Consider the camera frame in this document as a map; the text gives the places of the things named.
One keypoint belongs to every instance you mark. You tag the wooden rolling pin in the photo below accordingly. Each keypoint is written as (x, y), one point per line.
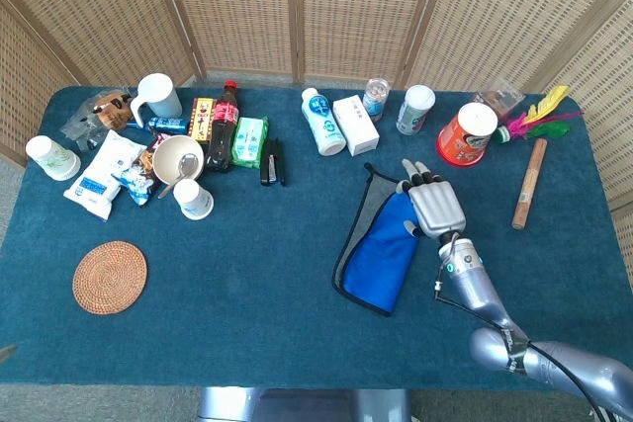
(529, 185)

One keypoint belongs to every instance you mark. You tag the yellow and red snack box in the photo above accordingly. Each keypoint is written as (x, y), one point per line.
(202, 120)

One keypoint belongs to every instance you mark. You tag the cola bottle red label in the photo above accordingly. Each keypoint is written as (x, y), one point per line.
(222, 125)

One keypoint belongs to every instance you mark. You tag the metal spoon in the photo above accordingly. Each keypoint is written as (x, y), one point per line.
(187, 163)

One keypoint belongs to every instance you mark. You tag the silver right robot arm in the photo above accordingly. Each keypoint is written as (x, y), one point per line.
(475, 283)

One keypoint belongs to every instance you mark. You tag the grey and blue cloth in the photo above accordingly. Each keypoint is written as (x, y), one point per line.
(381, 259)

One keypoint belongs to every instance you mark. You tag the blue carpet table cover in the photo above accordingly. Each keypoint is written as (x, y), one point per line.
(257, 283)

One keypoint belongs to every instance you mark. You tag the clear bag with brown bread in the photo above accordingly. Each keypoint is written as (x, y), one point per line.
(106, 113)

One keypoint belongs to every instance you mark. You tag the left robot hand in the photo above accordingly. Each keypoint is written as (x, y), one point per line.
(6, 352)

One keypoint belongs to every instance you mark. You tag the white and green canister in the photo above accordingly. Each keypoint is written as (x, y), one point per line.
(414, 113)

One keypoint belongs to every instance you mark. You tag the white bottle blue label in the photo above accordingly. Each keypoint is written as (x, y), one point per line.
(324, 123)

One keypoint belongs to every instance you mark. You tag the brown and blue snack bag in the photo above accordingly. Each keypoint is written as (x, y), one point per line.
(141, 177)

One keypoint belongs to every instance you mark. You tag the paper cup with blue print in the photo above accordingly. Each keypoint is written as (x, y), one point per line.
(194, 199)

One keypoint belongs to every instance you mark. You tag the clear jar colourful contents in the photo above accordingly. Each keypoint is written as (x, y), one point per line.
(376, 101)

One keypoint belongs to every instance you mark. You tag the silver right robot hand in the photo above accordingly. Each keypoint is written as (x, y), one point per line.
(437, 207)

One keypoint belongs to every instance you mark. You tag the beige bowl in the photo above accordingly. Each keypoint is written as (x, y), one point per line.
(168, 160)

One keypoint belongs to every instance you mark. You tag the white snack bag blue label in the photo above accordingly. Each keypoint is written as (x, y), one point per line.
(101, 172)

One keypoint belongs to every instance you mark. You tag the white carton box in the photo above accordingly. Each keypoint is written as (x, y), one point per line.
(356, 128)

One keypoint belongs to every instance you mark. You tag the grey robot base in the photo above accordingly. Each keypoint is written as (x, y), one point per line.
(297, 404)

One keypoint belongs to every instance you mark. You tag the round woven rattan coaster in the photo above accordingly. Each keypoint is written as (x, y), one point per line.
(110, 278)

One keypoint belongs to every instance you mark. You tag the black stapler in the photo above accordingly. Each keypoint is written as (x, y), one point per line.
(272, 167)

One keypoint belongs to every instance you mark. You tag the small blue tube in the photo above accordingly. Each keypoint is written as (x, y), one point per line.
(165, 124)

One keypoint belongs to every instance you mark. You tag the orange instant noodle cup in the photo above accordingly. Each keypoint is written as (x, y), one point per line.
(467, 138)

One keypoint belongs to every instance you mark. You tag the paper cup with green print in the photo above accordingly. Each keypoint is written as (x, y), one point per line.
(52, 157)

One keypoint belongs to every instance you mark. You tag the wicker folding screen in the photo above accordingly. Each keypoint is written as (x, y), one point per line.
(247, 7)

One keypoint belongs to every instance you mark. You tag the colourful feather shuttlecock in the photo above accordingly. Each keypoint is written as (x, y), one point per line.
(541, 123)

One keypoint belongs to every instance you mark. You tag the clear plastic package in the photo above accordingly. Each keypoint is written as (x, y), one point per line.
(499, 96)

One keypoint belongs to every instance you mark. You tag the green wet wipes pack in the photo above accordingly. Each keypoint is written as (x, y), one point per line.
(249, 141)

